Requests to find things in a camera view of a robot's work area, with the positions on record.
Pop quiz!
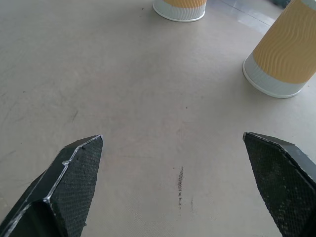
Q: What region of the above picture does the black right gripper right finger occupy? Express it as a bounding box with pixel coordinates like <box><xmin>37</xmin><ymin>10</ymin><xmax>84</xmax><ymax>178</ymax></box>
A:
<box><xmin>242</xmin><ymin>131</ymin><xmax>316</xmax><ymax>237</ymax></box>

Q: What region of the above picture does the orange and white paper cup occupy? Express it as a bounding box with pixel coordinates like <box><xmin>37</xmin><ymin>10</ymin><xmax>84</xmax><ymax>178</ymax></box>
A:
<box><xmin>153</xmin><ymin>0</ymin><xmax>207</xmax><ymax>22</ymax></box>
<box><xmin>242</xmin><ymin>0</ymin><xmax>316</xmax><ymax>99</ymax></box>

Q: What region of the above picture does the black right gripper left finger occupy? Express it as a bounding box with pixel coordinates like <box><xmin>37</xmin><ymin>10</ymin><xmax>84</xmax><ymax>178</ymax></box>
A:
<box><xmin>0</xmin><ymin>134</ymin><xmax>104</xmax><ymax>237</ymax></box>

